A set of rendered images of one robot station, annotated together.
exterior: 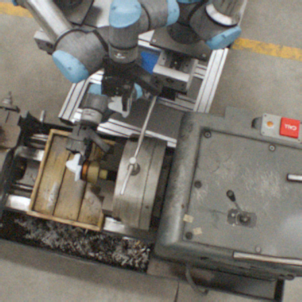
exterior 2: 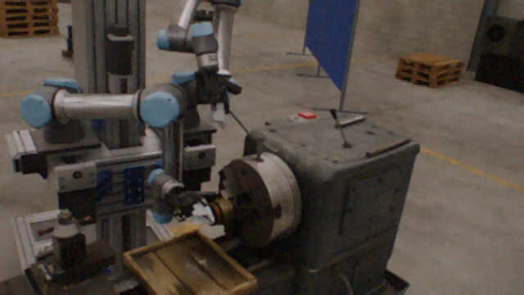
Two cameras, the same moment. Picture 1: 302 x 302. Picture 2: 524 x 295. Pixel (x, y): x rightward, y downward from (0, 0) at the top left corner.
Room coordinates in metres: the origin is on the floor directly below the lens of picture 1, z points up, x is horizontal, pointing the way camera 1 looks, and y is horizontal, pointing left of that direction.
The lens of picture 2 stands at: (-0.48, 1.19, 1.86)
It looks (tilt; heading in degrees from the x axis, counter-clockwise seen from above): 22 degrees down; 304
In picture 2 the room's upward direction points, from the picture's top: 6 degrees clockwise
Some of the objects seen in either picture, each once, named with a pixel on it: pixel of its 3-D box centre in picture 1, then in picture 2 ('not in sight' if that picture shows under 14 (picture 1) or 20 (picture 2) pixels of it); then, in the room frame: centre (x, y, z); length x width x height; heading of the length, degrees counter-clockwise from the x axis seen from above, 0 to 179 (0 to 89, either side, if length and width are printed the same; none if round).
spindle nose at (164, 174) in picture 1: (163, 186); not in sight; (0.30, -0.04, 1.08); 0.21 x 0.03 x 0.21; 167
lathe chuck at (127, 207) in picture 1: (135, 180); (254, 200); (0.32, 0.05, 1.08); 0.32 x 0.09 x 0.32; 167
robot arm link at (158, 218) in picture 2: (103, 108); (164, 205); (0.64, 0.18, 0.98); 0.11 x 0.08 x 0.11; 123
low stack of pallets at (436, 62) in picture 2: not in sight; (430, 69); (2.00, -7.96, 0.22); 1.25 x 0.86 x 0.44; 81
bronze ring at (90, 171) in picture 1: (96, 172); (220, 211); (0.35, 0.19, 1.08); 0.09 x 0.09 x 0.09; 77
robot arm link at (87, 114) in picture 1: (89, 118); (173, 191); (0.55, 0.21, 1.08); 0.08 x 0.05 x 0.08; 76
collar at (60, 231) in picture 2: not in sight; (65, 225); (0.54, 0.63, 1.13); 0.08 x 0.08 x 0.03
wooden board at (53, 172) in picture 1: (75, 178); (188, 270); (0.38, 0.30, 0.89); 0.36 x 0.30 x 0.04; 167
